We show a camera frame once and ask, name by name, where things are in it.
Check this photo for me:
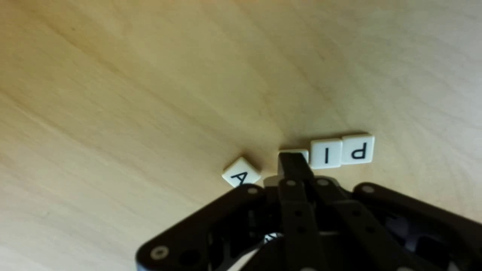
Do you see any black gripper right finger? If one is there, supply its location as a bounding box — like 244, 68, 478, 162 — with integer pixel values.
296, 153, 482, 271

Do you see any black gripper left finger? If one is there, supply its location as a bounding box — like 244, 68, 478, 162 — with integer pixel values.
134, 151, 303, 271

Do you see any white letter tile I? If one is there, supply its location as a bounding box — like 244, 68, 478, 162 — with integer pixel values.
309, 139, 345, 171

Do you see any white letter tile A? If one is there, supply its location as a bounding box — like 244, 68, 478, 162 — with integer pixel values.
220, 156, 264, 190

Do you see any white letter tile P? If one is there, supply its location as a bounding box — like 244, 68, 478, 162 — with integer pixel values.
341, 135, 377, 166

